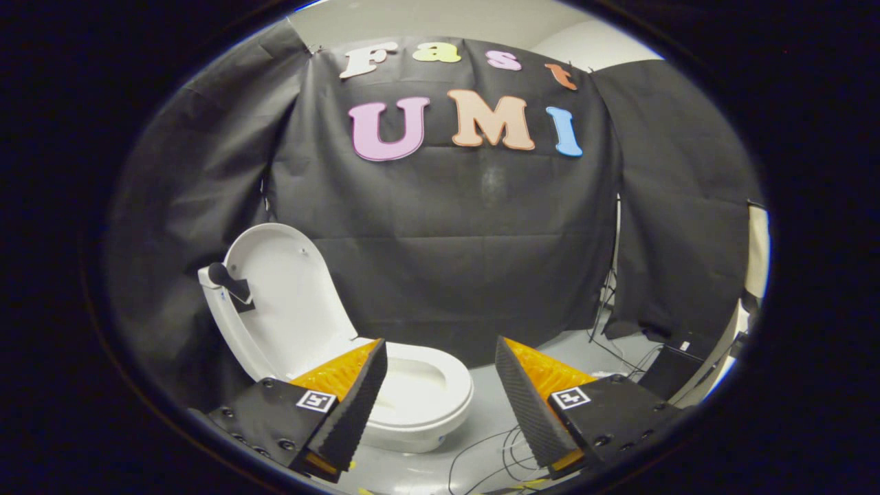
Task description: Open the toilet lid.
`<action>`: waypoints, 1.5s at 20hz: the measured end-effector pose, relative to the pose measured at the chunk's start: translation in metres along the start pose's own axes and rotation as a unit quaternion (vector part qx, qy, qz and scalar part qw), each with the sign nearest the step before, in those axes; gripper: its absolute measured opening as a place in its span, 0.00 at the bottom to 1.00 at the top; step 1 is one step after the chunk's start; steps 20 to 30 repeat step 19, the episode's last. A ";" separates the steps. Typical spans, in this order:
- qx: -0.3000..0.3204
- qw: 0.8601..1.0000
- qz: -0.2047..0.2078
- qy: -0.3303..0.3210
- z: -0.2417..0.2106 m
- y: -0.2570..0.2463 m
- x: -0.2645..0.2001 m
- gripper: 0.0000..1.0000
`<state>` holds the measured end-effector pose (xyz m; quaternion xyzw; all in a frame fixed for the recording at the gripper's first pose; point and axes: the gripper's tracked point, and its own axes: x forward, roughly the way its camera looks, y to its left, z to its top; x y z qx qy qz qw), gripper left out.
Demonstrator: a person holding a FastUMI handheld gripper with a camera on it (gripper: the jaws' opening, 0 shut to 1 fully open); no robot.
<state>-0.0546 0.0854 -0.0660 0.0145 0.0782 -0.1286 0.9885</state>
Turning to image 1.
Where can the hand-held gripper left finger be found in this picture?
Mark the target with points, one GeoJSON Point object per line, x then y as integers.
{"type": "Point", "coordinates": [354, 412]}

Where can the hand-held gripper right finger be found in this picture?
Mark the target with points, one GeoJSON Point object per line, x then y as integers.
{"type": "Point", "coordinates": [526, 412]}

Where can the white toilet lid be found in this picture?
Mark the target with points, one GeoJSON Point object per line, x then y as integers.
{"type": "Point", "coordinates": [289, 295]}

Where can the white toilet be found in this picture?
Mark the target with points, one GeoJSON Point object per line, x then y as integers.
{"type": "Point", "coordinates": [419, 440]}

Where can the white toilet seat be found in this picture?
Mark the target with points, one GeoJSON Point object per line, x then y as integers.
{"type": "Point", "coordinates": [457, 385]}

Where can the black box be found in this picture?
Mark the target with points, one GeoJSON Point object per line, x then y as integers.
{"type": "Point", "coordinates": [670, 375]}

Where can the black backdrop cloth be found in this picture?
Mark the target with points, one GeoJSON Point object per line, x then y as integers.
{"type": "Point", "coordinates": [447, 261]}

